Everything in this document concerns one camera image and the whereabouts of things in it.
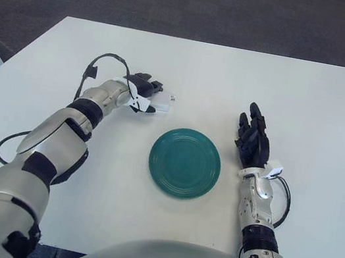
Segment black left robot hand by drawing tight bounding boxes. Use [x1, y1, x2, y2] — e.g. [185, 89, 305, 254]
[119, 69, 166, 116]

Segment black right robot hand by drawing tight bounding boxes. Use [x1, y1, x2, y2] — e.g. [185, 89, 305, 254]
[229, 100, 279, 172]

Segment white charger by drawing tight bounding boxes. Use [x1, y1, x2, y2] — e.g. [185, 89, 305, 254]
[149, 90, 178, 115]

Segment green round plate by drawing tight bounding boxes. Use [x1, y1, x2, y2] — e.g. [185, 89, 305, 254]
[142, 122, 227, 205]

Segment white left wrist connector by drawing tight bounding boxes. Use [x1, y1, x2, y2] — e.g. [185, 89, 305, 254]
[127, 94, 151, 115]

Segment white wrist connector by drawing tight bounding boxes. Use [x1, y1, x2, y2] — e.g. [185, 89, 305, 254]
[262, 158, 285, 182]
[127, 94, 151, 115]

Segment white right wrist connector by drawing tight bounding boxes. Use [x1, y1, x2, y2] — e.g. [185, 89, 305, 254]
[262, 158, 285, 182]

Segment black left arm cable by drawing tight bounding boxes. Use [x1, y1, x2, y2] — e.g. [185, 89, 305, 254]
[0, 36, 145, 188]

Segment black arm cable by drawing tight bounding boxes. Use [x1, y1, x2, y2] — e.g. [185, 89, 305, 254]
[0, 36, 145, 188]
[270, 176, 295, 230]

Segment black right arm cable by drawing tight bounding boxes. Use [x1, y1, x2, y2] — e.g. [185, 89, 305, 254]
[270, 176, 295, 230]

